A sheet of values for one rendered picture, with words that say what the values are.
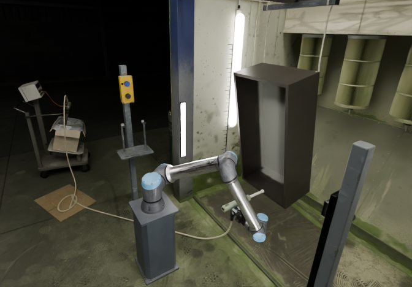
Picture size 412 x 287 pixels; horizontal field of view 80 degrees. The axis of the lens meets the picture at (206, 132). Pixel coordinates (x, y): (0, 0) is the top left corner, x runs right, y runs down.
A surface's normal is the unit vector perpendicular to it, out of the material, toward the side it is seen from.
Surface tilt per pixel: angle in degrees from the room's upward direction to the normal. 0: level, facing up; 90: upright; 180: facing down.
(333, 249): 90
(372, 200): 57
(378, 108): 90
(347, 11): 90
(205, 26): 90
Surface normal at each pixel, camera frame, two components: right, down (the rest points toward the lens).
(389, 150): -0.69, -0.35
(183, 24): 0.55, 0.33
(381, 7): -0.84, 0.18
